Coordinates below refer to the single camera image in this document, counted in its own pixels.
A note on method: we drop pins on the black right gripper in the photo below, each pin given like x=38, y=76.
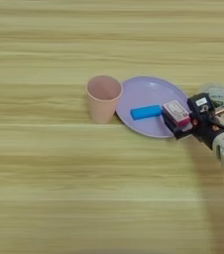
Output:
x=204, y=127

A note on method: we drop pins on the purple round plate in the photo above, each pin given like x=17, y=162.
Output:
x=143, y=92

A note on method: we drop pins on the small pink white box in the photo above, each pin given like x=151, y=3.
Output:
x=176, y=113

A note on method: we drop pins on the pink plastic cup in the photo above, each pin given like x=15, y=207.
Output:
x=100, y=109

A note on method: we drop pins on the blue rectangular block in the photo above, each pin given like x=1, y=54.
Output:
x=146, y=112

